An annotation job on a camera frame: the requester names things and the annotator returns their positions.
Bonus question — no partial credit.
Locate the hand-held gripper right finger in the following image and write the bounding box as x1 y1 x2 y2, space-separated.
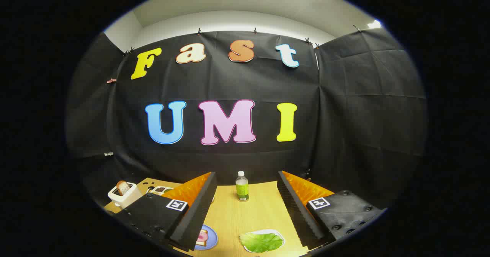
277 171 387 250

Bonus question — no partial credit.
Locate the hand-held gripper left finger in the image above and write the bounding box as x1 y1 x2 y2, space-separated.
115 172 218 252

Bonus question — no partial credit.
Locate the green lettuce leaf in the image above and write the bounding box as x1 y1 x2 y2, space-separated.
240 232 284 254

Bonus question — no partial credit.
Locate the blue round plate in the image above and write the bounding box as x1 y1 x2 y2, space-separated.
194 224 219 250

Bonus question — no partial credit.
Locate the white square plate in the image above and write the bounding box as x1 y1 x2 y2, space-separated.
240 229 286 254

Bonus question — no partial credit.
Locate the green label plastic bottle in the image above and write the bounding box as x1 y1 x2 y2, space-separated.
235 171 249 202

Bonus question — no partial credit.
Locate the white toaster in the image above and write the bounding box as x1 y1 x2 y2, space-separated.
108 182 143 210

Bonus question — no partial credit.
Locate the black backdrop cloth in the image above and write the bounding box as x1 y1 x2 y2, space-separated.
65 27 427 208

